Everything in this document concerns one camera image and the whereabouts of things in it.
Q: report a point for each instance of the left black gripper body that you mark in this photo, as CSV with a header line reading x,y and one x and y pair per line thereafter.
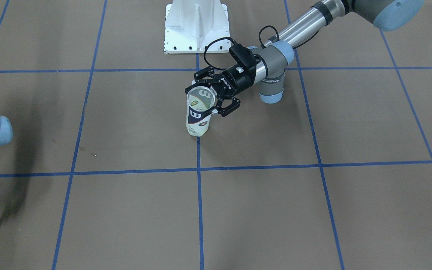
x,y
235,83

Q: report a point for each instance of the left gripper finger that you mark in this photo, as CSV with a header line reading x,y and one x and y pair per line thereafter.
x,y
206,78
225,110

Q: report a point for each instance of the white blue tennis ball can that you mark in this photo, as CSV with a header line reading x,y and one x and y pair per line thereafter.
x,y
200,103

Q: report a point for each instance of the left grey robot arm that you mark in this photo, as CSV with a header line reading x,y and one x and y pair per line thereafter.
x,y
274,55

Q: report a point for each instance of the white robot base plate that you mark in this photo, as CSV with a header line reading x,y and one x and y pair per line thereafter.
x,y
191,25

